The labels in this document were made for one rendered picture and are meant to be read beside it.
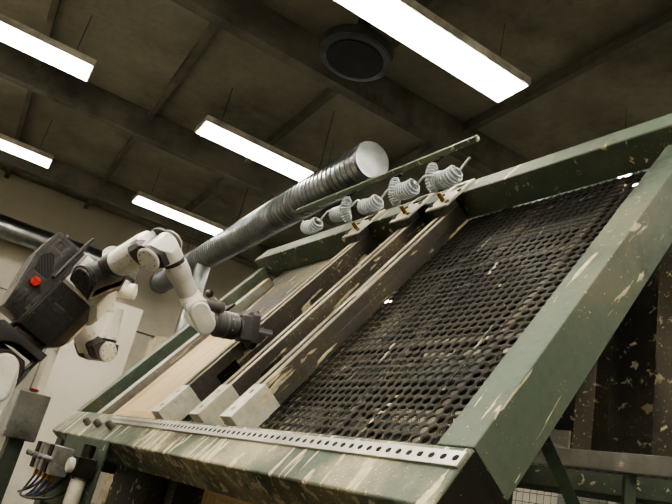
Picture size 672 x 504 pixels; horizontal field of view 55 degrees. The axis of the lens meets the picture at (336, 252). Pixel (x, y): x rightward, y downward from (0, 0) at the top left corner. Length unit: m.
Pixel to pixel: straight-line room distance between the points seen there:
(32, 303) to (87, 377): 3.96
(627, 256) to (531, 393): 0.43
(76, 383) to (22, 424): 3.41
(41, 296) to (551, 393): 1.66
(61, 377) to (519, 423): 5.37
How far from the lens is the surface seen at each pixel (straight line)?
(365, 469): 1.13
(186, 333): 3.09
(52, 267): 2.33
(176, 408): 2.10
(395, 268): 1.98
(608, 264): 1.37
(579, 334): 1.26
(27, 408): 2.83
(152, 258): 1.97
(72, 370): 6.22
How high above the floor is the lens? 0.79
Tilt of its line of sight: 21 degrees up
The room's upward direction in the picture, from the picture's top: 13 degrees clockwise
